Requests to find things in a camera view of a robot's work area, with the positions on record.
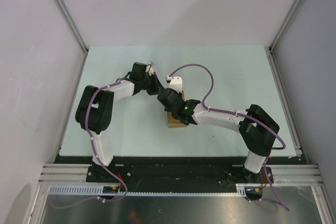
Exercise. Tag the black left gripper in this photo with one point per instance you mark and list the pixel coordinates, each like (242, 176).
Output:
(157, 86)

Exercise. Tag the brown cardboard express box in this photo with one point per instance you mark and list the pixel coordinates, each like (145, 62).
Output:
(171, 121)

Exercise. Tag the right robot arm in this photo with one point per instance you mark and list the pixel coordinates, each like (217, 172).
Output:
(257, 129)

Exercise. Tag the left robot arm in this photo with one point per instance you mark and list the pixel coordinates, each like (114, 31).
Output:
(94, 112)

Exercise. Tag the aluminium crossbar profile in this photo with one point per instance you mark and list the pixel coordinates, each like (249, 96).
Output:
(284, 175)

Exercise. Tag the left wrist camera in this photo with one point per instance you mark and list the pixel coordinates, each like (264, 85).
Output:
(149, 68)

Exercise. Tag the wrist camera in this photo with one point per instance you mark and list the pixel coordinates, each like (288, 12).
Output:
(149, 68)
(175, 83)

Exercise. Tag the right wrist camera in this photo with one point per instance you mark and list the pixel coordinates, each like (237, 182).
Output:
(175, 83)

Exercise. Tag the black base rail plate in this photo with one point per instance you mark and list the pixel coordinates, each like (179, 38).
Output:
(184, 175)

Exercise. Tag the left aluminium frame post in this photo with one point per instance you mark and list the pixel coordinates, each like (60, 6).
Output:
(71, 24)

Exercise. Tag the aluminium frame post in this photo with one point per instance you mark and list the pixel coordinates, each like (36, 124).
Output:
(71, 24)
(290, 15)

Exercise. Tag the right aluminium frame post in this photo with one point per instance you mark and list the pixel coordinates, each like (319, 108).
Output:
(290, 15)

